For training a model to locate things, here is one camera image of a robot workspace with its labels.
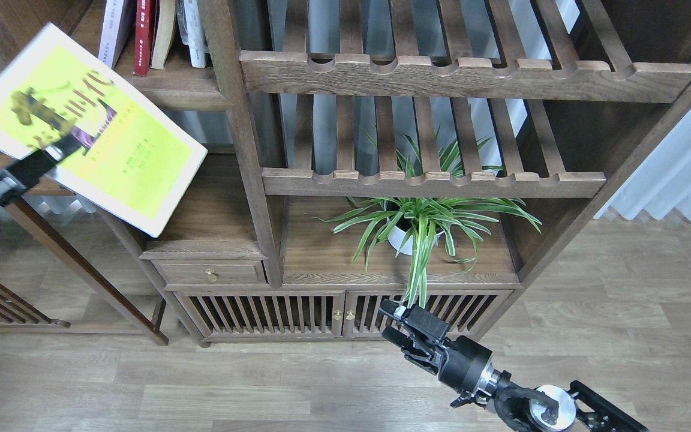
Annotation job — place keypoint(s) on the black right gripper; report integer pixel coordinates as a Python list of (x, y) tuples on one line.
[(463, 364)]

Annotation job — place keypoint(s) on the yellow green cover book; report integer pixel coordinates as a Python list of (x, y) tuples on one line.
[(133, 161)]

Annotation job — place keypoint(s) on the red cover book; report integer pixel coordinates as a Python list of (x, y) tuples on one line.
[(144, 29)]

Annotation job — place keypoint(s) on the white purple cover book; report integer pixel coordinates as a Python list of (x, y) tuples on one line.
[(118, 22)]

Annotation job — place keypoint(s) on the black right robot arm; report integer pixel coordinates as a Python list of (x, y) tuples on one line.
[(550, 408)]

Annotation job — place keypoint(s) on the white plant pot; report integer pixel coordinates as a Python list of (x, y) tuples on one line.
[(404, 226)]

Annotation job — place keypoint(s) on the green spider plant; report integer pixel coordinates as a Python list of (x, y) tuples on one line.
[(448, 212)]

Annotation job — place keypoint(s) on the dark wooden bookshelf unit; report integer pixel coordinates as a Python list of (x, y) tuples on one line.
[(555, 103)]

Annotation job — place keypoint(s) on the upright cream paged book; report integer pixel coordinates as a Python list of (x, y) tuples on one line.
[(164, 33)]

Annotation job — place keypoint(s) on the brass drawer knob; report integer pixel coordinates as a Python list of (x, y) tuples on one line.
[(211, 277)]

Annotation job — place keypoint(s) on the upright white book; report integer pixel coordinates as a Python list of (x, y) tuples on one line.
[(192, 33)]

